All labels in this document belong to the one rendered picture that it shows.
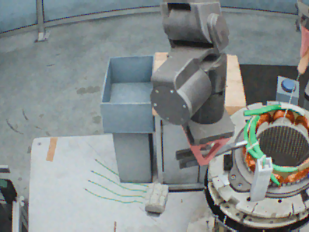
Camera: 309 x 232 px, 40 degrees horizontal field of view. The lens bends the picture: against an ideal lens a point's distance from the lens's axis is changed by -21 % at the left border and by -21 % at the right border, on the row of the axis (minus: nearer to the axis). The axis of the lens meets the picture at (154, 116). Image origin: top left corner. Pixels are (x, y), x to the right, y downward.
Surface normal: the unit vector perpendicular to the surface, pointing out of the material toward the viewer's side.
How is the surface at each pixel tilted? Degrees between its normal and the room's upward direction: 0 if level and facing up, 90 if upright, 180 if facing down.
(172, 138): 90
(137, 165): 90
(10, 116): 0
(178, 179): 90
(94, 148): 0
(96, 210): 0
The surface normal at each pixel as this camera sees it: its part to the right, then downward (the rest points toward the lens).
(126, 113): -0.03, 0.68
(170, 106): -0.56, 0.56
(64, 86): -0.04, -0.73
